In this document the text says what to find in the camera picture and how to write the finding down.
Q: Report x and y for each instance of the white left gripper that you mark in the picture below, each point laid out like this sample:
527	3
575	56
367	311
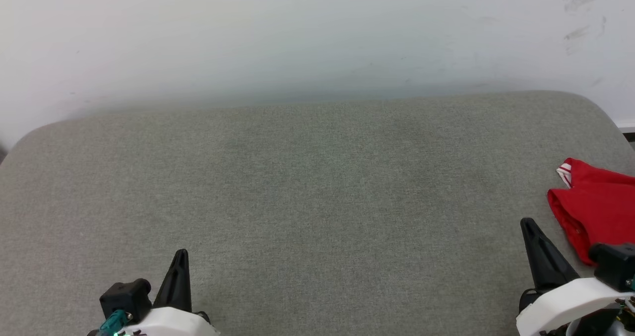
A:
168	323

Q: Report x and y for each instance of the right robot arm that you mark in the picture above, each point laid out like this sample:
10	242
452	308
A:
595	327

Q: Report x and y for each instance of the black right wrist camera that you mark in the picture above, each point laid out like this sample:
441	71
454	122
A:
615	266

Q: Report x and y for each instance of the white wall baseboard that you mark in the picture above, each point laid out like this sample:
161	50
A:
626	124

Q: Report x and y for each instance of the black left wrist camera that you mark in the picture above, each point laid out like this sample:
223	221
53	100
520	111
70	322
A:
126	296

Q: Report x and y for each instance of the grey fabric sofa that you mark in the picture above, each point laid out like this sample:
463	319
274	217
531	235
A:
297	187

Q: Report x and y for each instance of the red and white shirt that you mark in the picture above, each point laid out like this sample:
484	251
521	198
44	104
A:
600	207

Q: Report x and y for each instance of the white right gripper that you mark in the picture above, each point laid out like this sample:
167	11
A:
560	306

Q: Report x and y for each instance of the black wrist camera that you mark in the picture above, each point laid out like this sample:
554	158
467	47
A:
126	296
615	266

